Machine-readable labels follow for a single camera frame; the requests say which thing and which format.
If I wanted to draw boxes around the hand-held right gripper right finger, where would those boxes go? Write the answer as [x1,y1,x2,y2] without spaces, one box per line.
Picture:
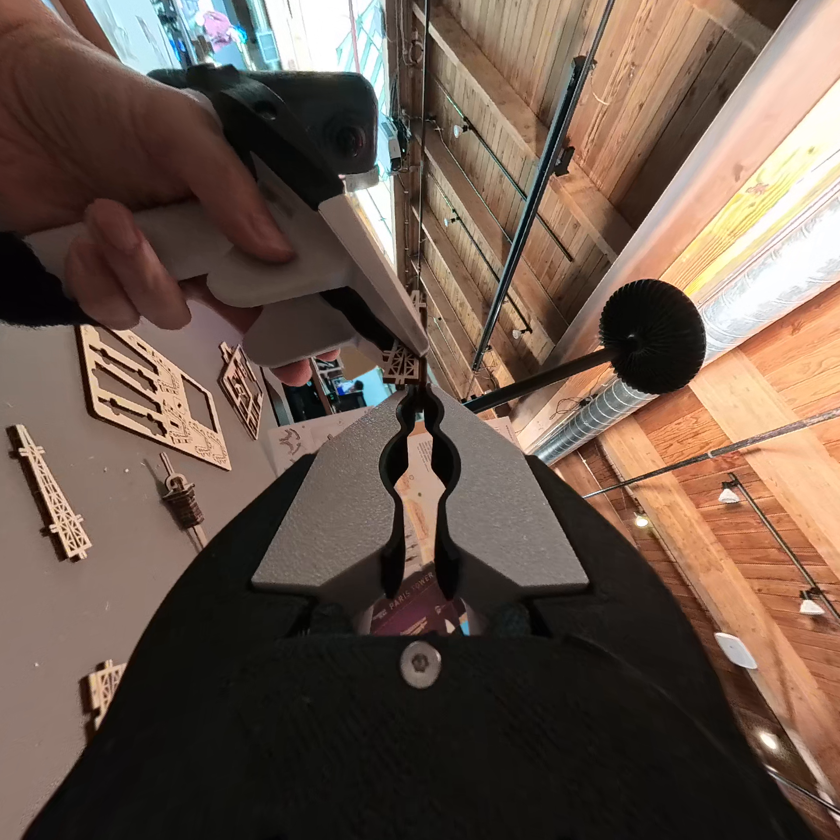
[425,385,590,636]

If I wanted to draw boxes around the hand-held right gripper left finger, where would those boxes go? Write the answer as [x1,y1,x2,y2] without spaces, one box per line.
[251,386,422,634]

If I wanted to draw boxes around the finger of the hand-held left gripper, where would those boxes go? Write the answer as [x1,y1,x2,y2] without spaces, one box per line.
[241,287,396,370]
[319,192,432,360]

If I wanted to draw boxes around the wooden lattice tower section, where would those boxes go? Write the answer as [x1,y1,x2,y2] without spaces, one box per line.
[381,340,422,386]

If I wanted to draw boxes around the person's left hand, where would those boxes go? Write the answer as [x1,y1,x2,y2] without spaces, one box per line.
[0,0,342,388]

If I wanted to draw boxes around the small laser-cut wooden sheet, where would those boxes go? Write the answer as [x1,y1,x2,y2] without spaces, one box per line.
[217,340,266,442]

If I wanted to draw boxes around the paper instruction sheet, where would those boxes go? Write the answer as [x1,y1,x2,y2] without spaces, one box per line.
[268,407,524,573]

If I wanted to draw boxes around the purple puzzle box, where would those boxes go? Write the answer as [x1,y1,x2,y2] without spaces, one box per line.
[369,561,475,637]

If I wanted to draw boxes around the small dark wooden assembly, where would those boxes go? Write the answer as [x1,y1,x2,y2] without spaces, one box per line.
[158,451,209,550]

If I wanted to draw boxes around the large laser-cut wooden sheet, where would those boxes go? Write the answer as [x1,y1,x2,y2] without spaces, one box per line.
[74,323,233,473]

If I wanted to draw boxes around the black pleated disc on pole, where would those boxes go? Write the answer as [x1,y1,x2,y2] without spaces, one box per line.
[465,278,707,416]

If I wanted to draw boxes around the white ceiling sensor box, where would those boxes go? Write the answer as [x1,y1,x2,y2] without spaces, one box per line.
[714,632,760,672]

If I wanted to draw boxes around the tapered wooden lattice strip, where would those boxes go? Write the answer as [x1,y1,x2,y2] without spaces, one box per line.
[5,423,92,563]

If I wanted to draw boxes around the wooden lattice platform piece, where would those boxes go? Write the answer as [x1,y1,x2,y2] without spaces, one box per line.
[80,658,127,731]

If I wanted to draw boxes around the black ceiling track rail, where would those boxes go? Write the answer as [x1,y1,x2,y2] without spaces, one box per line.
[471,54,599,376]

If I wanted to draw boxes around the silver ventilation duct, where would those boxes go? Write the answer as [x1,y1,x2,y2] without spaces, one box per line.
[530,190,840,468]

